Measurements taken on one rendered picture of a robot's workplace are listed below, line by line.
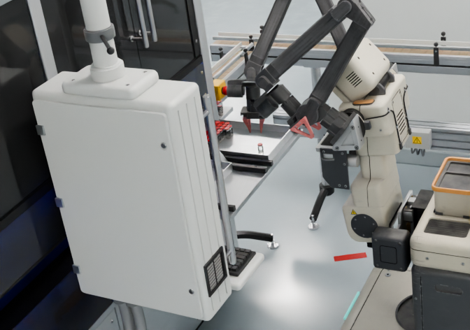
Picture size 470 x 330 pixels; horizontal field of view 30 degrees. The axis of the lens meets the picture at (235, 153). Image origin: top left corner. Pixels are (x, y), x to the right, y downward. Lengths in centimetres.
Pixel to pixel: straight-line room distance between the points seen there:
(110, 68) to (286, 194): 258
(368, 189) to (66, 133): 113
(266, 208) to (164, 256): 221
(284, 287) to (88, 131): 189
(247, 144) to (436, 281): 98
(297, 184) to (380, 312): 162
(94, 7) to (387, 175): 129
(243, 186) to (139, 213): 75
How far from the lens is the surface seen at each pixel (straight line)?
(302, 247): 448
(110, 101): 250
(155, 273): 273
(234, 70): 419
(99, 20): 247
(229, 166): 338
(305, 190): 496
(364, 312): 358
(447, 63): 414
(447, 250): 303
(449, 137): 433
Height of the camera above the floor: 250
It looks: 27 degrees down
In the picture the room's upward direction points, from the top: 8 degrees counter-clockwise
